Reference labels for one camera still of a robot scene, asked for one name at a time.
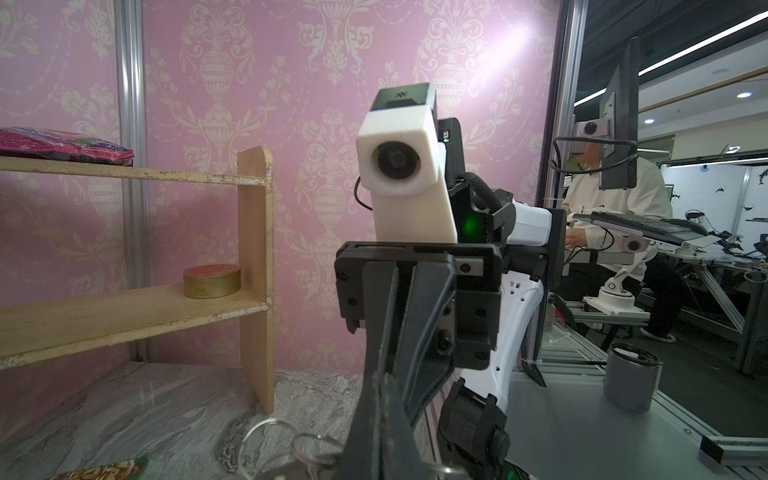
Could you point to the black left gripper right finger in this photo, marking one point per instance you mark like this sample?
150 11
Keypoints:
399 455

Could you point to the wooden shelf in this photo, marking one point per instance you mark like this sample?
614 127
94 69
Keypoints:
39 332

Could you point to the red round tin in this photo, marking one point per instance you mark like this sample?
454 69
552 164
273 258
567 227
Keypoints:
211 281

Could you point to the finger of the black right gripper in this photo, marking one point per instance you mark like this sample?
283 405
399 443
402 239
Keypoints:
420 369
380 295

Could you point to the grey cylindrical cup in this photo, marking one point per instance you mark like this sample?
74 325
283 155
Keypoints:
632 376

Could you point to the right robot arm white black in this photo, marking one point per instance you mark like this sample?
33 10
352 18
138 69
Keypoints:
461 434

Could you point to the black keyboard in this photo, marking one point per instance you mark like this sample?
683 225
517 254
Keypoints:
657 230

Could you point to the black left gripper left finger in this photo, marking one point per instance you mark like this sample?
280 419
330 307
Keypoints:
361 457

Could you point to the green orange snack packet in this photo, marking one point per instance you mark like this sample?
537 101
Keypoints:
131 469

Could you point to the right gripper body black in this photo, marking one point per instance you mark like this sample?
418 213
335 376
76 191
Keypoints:
469 327

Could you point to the aluminium corner post right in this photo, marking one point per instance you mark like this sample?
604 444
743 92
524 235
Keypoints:
132 122

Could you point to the seated person white shirt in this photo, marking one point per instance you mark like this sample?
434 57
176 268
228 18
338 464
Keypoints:
647 199

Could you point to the pink snack bag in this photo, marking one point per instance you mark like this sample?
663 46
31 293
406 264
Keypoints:
27 142

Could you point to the black monitor on stand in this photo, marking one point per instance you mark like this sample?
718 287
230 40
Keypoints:
615 130

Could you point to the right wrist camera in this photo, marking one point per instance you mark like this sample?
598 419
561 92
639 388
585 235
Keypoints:
401 162

